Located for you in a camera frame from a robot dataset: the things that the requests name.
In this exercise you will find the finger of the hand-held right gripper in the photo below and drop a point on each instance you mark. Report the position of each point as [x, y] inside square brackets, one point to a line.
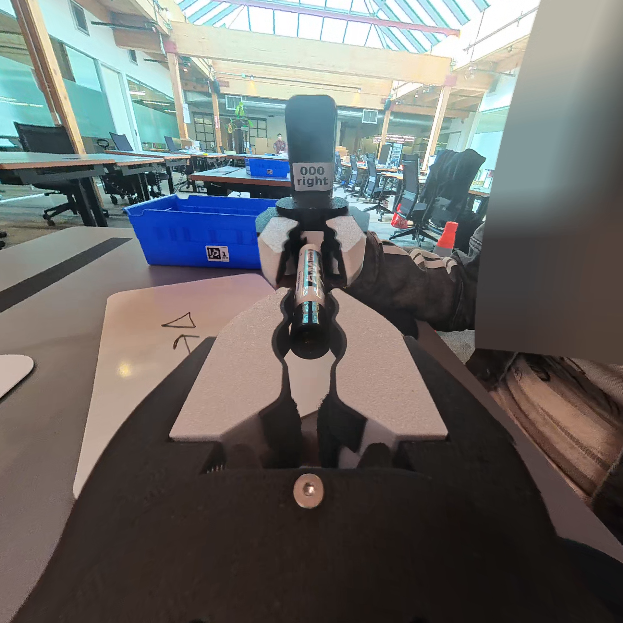
[272, 248]
[351, 248]

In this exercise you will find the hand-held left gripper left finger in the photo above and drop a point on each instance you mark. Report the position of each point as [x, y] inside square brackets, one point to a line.
[233, 384]

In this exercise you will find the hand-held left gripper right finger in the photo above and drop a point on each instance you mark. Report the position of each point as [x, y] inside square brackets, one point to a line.
[389, 389]

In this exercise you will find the blue plastic storage bin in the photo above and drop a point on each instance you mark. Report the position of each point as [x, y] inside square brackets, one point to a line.
[194, 233]
[265, 166]

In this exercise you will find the black marker cap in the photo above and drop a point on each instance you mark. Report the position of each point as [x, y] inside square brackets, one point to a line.
[310, 336]

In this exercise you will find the white whiteboard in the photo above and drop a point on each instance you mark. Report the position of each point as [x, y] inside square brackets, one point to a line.
[141, 365]

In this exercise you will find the orange traffic cone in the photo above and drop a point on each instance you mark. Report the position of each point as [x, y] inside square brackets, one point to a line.
[447, 241]

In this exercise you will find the black office chair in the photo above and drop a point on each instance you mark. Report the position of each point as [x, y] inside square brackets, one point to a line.
[44, 141]
[452, 185]

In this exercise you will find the wooden office desk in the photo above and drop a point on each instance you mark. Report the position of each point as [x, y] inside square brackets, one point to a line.
[73, 160]

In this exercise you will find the white metal desk stand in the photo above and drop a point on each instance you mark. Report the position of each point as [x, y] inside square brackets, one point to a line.
[14, 372]

